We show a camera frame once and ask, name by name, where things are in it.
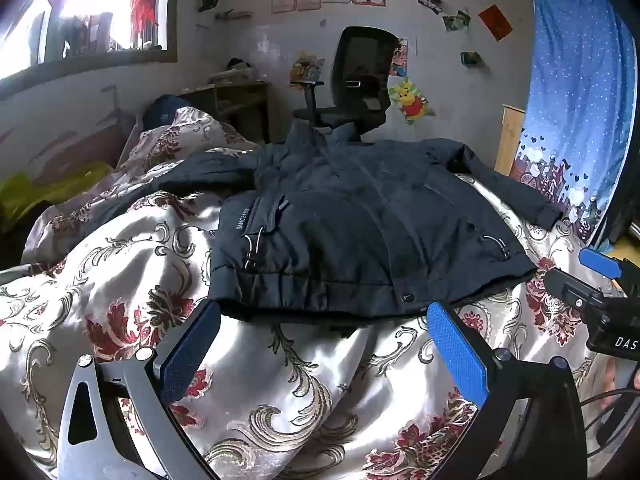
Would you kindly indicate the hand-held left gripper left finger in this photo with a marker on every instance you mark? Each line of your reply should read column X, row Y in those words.
column 187, row 355

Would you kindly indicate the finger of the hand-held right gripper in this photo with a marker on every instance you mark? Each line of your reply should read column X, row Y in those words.
column 600, row 262
column 562, row 285

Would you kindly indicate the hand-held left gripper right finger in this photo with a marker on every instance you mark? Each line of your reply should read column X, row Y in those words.
column 457, row 355

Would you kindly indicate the dark navy padded jacket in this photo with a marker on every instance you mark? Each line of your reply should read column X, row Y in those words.
column 340, row 220

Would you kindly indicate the floral satin blanket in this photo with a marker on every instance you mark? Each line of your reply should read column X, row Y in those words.
column 125, row 270

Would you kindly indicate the wooden board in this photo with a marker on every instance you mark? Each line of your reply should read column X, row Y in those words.
column 510, row 140

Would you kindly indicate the blue starry curtain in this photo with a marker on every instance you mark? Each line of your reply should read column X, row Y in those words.
column 575, row 85

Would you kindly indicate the yellow-green cloth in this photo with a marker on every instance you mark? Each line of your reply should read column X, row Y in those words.
column 45, row 190

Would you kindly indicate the blue pillow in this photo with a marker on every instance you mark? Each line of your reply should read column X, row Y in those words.
column 165, row 110

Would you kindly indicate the wooden desk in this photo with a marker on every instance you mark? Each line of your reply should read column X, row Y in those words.
column 240, row 100

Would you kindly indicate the red paper envelope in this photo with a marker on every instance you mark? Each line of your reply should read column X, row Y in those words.
column 496, row 22

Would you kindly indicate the clutter on desk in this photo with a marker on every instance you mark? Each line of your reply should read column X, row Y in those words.
column 232, row 72

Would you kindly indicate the black office chair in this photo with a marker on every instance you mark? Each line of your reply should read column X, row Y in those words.
column 365, row 60

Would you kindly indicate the window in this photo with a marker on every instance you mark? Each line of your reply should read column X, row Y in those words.
column 75, row 15

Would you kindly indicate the yellow bear wall sticker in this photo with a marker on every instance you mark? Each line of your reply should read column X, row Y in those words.
column 410, row 100

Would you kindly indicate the small green wall card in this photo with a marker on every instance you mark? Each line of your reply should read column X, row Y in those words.
column 471, row 59

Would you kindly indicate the cartoon wall poster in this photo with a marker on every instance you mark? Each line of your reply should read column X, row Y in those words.
column 400, row 60
column 306, row 70

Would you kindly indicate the wall photo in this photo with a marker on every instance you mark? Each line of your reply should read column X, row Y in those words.
column 430, row 2
column 456, row 21

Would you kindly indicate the black wall sticker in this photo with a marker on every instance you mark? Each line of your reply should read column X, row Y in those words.
column 207, row 2

